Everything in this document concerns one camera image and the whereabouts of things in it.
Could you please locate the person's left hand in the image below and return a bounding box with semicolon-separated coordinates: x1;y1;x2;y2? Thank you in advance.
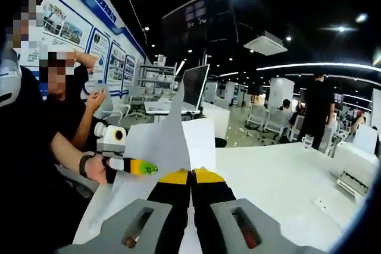
86;154;110;186

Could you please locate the stack of white printing papers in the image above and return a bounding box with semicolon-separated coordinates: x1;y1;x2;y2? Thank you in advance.
110;80;217;254

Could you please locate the computer monitor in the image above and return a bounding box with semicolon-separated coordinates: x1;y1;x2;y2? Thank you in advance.
181;63;211;109

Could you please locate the clear glass mug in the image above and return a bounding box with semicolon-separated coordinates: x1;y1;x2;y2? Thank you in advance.
301;134;315;150

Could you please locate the person's black clothing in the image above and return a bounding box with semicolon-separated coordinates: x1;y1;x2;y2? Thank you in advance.
0;66;99;254

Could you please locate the metal shelf rack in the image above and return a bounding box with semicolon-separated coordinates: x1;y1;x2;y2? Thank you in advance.
138;63;179;96

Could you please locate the hanging dark display screen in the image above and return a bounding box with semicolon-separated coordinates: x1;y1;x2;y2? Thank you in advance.
161;0;239;49

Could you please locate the white chest-worn device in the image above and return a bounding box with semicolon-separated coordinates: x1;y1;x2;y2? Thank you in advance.
0;57;24;108

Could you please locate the group of white office chairs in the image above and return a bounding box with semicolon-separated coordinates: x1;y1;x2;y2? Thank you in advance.
245;104;301;143

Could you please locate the black wristband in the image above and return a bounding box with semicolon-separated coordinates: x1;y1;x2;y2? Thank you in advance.
79;154;90;178

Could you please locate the blue and white wall poster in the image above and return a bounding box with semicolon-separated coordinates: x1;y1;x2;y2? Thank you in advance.
17;0;147;100

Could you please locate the white printer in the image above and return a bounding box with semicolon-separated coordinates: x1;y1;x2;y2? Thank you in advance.
332;124;380;198

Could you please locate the ceiling air conditioner unit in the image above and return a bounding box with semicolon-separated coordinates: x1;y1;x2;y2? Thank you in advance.
243;30;288;57

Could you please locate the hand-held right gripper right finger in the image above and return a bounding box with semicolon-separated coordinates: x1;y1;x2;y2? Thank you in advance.
190;167;327;254

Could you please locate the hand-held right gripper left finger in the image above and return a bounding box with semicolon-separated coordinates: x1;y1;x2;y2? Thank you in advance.
57;168;191;254

